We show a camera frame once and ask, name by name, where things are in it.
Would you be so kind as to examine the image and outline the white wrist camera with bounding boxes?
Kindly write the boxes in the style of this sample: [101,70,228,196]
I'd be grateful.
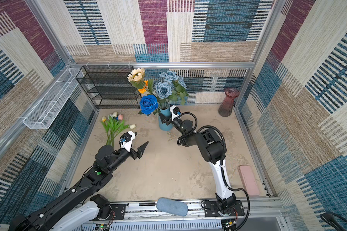
[170,105,181,121]
[119,131,133,152]

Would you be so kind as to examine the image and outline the dark red glass vase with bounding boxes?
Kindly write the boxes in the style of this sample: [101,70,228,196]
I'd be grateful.
[218,88,240,117]

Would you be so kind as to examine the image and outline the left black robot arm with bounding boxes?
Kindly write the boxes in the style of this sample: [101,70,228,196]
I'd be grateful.
[9,131,148,231]

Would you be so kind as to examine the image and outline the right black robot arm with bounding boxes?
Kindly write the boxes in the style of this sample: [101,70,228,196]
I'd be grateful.
[159,112,237,215]

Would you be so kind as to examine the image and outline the orange marigold flower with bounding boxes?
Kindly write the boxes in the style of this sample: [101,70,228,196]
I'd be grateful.
[138,80,148,94]

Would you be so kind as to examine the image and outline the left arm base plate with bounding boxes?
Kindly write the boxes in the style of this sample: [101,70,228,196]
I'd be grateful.
[96,204,127,221]

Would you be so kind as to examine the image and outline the black object bottom right corner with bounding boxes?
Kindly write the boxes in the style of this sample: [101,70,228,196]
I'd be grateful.
[320,211,347,231]

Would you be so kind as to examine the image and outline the light blue rose bunch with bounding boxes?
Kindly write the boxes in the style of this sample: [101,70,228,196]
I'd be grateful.
[152,71,189,110]

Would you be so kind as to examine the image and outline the dark blue rose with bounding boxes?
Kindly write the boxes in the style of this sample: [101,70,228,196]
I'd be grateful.
[139,94,159,116]

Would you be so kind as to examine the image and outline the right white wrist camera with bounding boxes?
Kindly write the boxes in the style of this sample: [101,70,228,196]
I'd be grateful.
[170,105,181,121]

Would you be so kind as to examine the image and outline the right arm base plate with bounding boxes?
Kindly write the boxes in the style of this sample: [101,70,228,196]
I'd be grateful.
[200,200,245,217]

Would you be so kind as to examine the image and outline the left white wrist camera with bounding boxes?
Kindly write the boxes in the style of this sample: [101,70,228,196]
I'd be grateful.
[119,131,133,152]

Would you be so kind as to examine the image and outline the tulip bunch green leaves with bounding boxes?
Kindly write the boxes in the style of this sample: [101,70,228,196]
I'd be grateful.
[101,112,136,146]

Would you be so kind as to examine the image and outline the blue-grey sponge pad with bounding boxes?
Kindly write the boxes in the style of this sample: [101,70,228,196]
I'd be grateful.
[156,198,188,217]

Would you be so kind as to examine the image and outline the black corrugated cable hose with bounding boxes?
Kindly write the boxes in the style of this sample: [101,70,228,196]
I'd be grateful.
[177,112,251,231]

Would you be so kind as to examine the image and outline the black wire shelf rack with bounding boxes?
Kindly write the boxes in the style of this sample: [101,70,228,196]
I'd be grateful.
[76,65,141,109]

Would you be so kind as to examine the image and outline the white slotted cable duct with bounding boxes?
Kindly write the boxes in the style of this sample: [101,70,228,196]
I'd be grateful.
[74,219,223,231]

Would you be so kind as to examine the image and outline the white mesh wall basket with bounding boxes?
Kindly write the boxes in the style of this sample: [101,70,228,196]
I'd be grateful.
[23,68,81,130]

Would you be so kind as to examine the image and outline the pink rectangular pad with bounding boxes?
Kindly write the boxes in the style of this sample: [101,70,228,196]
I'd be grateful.
[238,165,260,197]

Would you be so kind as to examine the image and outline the teal ceramic vase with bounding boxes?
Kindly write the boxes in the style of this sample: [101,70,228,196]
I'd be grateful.
[159,103,173,131]

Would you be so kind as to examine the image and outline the cream sunflower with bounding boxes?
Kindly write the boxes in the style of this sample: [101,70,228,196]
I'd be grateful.
[127,68,145,89]

